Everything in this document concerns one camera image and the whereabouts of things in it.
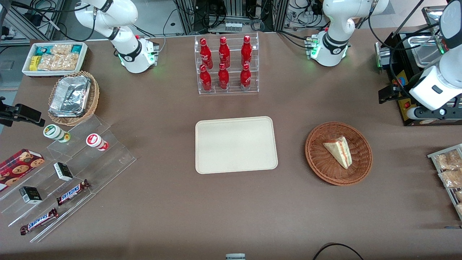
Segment triangle sandwich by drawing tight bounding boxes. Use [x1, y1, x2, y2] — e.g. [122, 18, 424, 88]
[323, 136, 351, 169]

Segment brown round wicker basket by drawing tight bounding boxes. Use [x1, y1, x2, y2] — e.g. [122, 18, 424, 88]
[305, 122, 373, 186]

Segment beige plastic tray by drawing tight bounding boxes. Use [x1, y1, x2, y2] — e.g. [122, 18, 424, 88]
[195, 116, 278, 174]

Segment light tan wicker basket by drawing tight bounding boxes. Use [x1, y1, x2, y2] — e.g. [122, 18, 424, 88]
[48, 71, 100, 126]

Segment black food warmer case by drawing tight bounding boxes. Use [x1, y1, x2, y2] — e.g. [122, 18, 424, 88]
[375, 5, 462, 127]

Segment steel warmer pan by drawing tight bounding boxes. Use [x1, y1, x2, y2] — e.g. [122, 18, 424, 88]
[411, 35, 444, 69]

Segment red cola bottle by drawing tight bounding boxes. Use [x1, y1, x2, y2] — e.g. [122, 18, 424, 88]
[241, 35, 253, 67]
[240, 64, 252, 90]
[200, 38, 214, 69]
[218, 36, 231, 69]
[218, 63, 230, 90]
[199, 65, 213, 92]

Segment clear acrylic bottle rack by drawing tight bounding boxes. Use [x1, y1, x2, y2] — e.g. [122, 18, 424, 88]
[194, 32, 260, 95]

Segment clear acrylic stepped display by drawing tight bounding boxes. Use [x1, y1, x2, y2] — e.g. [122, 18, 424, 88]
[0, 115, 137, 243]

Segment red lid yogurt cup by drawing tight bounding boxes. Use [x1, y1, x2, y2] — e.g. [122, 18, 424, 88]
[86, 133, 109, 151]

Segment silver foil container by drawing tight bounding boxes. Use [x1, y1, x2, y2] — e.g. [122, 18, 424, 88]
[49, 75, 91, 117]

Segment Snickers chocolate bar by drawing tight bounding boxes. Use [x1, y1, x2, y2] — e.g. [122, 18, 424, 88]
[56, 179, 91, 206]
[19, 208, 59, 236]

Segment small clear cracker bag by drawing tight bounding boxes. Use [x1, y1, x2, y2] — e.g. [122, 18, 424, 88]
[50, 44, 73, 56]

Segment large clear cracker bag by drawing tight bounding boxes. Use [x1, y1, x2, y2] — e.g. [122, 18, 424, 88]
[38, 53, 79, 71]

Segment small black carton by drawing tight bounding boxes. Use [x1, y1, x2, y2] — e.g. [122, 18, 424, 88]
[53, 162, 74, 182]
[19, 186, 43, 205]

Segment green lid yogurt cup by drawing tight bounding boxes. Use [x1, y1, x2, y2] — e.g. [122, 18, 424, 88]
[43, 124, 71, 143]

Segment white rectangular snack bin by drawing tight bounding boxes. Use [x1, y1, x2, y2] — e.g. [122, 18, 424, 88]
[22, 42, 88, 77]

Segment red cookie box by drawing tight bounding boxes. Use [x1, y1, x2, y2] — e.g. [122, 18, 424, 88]
[0, 149, 45, 192]

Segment grey wire rack tray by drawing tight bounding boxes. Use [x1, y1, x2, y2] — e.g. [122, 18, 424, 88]
[427, 144, 462, 221]

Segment black looped cable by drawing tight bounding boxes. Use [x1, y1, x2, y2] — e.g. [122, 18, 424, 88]
[313, 243, 364, 260]

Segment aluminium frame rack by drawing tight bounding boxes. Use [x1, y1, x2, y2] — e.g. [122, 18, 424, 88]
[173, 0, 291, 35]

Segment black clamp mount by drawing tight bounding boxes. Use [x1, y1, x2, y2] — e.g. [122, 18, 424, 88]
[0, 97, 46, 127]

